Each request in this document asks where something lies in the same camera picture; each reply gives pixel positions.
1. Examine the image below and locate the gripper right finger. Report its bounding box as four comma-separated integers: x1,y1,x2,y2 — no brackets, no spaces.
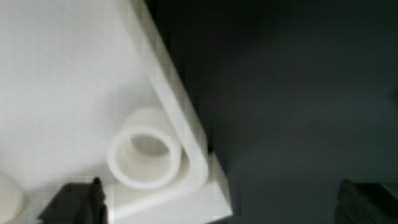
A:
334,180,398,224

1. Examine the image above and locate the white desk top tray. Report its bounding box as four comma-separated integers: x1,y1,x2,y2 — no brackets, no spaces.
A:
0,0,232,224

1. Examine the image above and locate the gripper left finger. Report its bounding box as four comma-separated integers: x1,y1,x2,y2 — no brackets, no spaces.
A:
37,179,108,224

